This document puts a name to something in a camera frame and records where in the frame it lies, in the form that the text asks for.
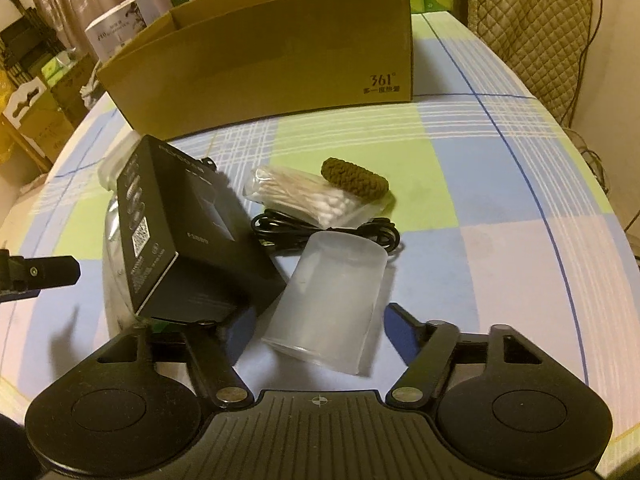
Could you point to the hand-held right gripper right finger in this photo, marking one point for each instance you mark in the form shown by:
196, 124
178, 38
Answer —
412, 335

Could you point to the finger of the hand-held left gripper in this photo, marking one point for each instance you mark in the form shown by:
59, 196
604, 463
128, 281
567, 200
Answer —
50, 270

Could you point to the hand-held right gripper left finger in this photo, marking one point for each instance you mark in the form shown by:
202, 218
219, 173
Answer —
240, 332

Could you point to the translucent plastic cup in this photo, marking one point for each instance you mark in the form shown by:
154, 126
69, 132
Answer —
325, 310

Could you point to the black product box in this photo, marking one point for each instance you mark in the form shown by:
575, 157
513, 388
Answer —
200, 240

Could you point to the brown cardboard box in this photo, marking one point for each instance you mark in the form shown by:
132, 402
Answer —
275, 70

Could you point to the carton with cutout flap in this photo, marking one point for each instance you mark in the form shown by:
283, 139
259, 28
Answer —
35, 130

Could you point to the bag of cotton swabs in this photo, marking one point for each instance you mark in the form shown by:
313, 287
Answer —
300, 192

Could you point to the yellow plastic bag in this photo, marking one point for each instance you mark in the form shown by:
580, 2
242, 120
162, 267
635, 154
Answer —
5, 110

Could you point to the dark brown cylinder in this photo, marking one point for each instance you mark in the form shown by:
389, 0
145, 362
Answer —
355, 177

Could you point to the bin with plastic bag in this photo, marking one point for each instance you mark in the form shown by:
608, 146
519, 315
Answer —
91, 95

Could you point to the small open carton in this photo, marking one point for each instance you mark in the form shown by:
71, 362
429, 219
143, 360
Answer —
75, 90

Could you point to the green tissue packs in carton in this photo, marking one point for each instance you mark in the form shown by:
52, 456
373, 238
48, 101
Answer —
57, 67

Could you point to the black folding rack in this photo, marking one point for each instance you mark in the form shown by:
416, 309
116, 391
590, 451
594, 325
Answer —
25, 35

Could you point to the white humidifier box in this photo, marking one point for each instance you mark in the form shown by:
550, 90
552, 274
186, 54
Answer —
120, 25

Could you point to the quilted chair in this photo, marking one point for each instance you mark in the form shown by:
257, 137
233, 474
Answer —
530, 35

